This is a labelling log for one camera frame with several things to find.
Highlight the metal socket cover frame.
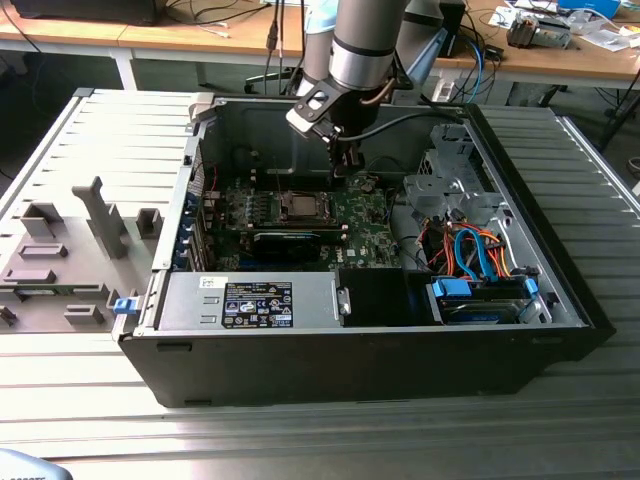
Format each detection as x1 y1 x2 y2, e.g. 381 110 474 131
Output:
279 191 333 223

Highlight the grey optical drive bay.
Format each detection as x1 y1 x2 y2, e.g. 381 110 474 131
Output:
418 121 479 177

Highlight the orange flat data wire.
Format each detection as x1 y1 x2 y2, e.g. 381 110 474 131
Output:
480 227 514 278

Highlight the black upright box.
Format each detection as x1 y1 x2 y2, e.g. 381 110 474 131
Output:
439 1 467 59

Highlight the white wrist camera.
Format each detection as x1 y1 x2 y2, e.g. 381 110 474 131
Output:
285 81 343 137

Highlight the silver CPU plate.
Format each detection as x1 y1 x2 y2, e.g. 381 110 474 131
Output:
291 194 322 218

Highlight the black PC case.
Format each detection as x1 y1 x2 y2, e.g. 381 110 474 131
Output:
113 93 617 409

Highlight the silver heat sink cooler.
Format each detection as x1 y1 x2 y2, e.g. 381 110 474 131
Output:
506 12 575 51

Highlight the CPU socket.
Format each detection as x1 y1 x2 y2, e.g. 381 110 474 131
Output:
278 191 335 224

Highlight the grey parts rack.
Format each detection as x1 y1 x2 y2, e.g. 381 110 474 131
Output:
0 175 167 335

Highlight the silver drive cage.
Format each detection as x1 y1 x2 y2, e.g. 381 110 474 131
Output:
402 173 507 230

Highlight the clear plastic bag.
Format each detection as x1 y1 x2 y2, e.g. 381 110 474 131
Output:
582 27 639 54

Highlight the wooden desk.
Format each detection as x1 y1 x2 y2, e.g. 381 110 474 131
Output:
0 0 307 91
433 0 640 109

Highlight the grey rounded object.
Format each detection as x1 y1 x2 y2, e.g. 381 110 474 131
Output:
0 448 69 480

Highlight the grey metal bracket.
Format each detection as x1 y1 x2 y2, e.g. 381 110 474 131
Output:
334 283 355 317

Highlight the blue box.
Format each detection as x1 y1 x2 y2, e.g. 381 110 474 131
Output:
557 0 621 16

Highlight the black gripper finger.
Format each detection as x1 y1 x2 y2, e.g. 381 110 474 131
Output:
342 143 366 180
329 141 347 180

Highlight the hard disk in blue carrier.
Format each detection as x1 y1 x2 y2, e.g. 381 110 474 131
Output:
426 276 542 327

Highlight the blue flat data wire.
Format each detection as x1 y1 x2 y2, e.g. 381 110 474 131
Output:
451 223 490 282

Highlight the black plastic shroud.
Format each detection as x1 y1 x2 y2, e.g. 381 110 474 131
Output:
338 268 409 329

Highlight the RAM stick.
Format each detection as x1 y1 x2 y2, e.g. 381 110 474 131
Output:
225 223 350 237

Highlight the black graphics card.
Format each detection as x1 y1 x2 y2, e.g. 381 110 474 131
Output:
251 229 325 265

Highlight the black flat device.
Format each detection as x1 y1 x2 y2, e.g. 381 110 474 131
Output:
9 0 161 27

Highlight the grey power supply unit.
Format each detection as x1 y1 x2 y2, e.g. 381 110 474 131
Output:
153 272 347 332

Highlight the green motherboard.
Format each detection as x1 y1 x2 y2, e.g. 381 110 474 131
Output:
202 172 405 272

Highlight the red orange wire bundle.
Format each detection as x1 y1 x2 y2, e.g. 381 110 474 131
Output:
420 223 457 274

